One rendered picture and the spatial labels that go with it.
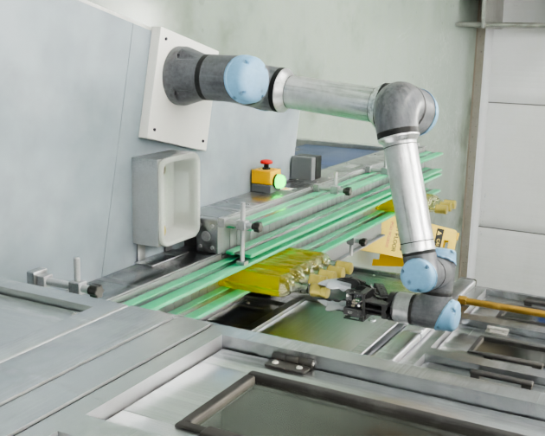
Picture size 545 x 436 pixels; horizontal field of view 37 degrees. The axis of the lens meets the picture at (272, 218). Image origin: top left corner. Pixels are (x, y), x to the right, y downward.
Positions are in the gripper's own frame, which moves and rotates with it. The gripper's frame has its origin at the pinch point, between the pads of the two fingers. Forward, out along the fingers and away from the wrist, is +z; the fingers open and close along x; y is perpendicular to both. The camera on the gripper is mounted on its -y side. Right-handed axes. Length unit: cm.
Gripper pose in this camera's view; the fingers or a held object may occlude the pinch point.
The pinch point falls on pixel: (323, 291)
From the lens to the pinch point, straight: 211.0
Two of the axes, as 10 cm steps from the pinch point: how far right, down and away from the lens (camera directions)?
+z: -8.8, -1.1, 4.6
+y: -4.7, 1.9, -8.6
